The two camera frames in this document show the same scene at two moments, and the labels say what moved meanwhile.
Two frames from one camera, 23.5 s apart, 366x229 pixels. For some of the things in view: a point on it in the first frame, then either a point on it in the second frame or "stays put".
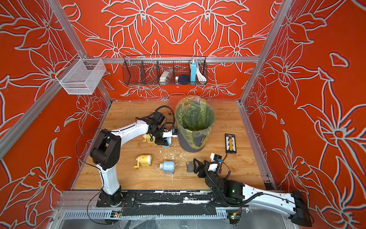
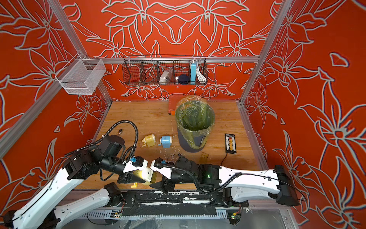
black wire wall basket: (163, 70) stays put
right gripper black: (201, 167) → (164, 186)
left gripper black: (161, 141) → (128, 178)
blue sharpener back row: (169, 140) stays put
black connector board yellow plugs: (230, 143) stays put
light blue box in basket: (193, 71) stays put
